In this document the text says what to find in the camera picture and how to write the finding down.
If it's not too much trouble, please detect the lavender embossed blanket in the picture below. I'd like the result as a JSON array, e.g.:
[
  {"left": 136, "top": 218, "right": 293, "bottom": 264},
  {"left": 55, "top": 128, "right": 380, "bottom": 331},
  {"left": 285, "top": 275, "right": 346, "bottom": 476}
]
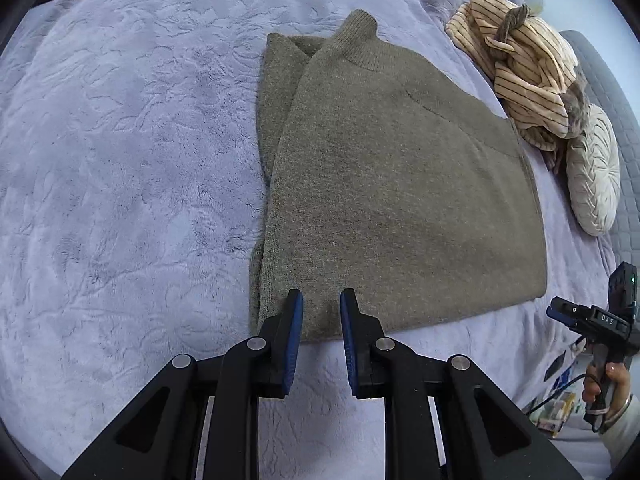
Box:
[{"left": 0, "top": 0, "right": 626, "bottom": 480}]

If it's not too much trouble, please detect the person's right hand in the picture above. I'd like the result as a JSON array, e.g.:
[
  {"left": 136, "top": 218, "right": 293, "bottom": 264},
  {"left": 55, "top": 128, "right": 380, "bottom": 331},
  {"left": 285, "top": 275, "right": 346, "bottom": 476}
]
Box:
[{"left": 582, "top": 359, "right": 633, "bottom": 432}]

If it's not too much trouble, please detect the black cable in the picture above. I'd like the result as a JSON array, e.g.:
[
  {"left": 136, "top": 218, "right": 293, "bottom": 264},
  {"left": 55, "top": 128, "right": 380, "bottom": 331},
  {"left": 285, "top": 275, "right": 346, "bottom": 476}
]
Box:
[{"left": 524, "top": 372, "right": 587, "bottom": 416}]

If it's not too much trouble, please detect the beige striped garment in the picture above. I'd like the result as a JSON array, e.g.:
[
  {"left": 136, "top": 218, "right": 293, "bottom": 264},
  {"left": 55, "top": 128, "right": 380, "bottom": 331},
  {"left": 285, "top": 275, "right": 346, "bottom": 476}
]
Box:
[{"left": 445, "top": 0, "right": 581, "bottom": 152}]

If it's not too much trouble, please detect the grey quilted headboard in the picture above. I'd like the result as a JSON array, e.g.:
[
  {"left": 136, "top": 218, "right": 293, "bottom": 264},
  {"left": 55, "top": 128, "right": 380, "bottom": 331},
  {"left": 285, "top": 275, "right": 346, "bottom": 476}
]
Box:
[{"left": 557, "top": 30, "right": 640, "bottom": 271}]

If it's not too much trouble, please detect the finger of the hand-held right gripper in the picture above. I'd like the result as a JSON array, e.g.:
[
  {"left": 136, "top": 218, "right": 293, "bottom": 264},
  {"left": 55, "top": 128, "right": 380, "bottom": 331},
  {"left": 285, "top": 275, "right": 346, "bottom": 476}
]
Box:
[
  {"left": 546, "top": 307, "right": 593, "bottom": 335},
  {"left": 550, "top": 297, "right": 597, "bottom": 322}
]

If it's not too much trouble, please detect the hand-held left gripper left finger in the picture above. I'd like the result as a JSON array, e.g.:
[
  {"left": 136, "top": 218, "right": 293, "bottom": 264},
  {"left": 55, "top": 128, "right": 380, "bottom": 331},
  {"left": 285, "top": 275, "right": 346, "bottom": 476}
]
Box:
[{"left": 60, "top": 288, "right": 305, "bottom": 480}]

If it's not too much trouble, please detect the olive brown knit sweater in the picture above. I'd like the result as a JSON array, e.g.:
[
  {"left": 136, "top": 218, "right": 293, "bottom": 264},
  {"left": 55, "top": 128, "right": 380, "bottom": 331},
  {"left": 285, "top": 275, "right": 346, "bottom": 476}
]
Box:
[{"left": 248, "top": 8, "right": 548, "bottom": 345}]

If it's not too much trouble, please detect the small yellow box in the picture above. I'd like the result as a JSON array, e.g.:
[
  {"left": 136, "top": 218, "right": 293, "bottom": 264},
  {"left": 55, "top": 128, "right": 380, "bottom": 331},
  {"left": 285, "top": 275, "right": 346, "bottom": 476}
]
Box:
[{"left": 536, "top": 391, "right": 580, "bottom": 435}]

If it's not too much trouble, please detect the cream round pleated cushion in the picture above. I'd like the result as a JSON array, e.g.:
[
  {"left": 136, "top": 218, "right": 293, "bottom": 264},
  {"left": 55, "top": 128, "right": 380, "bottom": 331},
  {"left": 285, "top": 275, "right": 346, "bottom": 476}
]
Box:
[{"left": 566, "top": 104, "right": 621, "bottom": 237}]

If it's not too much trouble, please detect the brown fuzzy cloth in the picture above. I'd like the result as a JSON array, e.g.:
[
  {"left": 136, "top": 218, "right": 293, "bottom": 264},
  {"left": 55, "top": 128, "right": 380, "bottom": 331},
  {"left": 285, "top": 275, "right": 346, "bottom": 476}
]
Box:
[{"left": 542, "top": 77, "right": 592, "bottom": 171}]

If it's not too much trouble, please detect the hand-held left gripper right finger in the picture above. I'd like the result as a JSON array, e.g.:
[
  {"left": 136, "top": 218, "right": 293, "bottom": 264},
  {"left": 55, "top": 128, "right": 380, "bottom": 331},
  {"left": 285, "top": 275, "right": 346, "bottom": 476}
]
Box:
[{"left": 339, "top": 287, "right": 583, "bottom": 480}]

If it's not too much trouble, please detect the person's right forearm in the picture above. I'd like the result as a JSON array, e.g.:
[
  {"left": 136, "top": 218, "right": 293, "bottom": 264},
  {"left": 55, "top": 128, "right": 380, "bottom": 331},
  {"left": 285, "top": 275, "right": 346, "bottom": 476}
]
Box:
[{"left": 597, "top": 400, "right": 640, "bottom": 467}]

